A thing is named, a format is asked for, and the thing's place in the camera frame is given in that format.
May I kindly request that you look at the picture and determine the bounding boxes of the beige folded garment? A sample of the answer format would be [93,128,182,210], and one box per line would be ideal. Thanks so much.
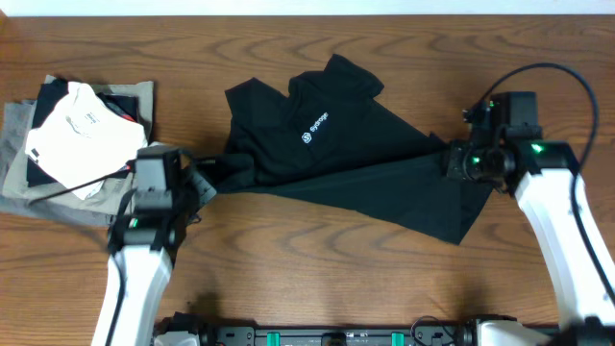
[1,82,154,224]

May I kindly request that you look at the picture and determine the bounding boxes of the black folded garment red accents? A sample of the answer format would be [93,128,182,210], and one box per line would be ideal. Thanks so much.
[26,79,138,187]

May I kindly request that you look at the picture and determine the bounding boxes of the black cable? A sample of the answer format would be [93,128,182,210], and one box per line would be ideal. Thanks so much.
[473,62,615,309]
[28,161,136,206]

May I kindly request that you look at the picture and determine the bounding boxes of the right black cable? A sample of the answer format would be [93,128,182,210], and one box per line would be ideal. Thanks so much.
[473,62,615,309]

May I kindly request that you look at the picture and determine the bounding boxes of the grey folded garment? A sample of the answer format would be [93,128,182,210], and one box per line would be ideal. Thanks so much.
[1,100,113,226]

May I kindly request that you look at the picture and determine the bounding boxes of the left black cable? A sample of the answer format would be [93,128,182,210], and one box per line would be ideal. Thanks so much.
[28,161,136,206]

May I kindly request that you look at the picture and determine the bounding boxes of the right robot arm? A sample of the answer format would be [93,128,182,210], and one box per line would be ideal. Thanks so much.
[445,106,614,345]

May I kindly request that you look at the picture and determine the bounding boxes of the black t-shirt with logo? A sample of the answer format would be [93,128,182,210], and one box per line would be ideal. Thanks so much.
[202,55,491,244]

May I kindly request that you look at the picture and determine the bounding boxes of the white folded t-shirt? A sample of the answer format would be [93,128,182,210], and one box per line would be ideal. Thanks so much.
[25,82,147,200]

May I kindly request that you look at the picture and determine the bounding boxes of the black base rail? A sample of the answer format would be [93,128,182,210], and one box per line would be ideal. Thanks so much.
[153,314,561,346]

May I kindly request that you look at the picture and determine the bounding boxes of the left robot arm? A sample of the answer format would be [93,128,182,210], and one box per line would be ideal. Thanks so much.
[91,145,216,345]

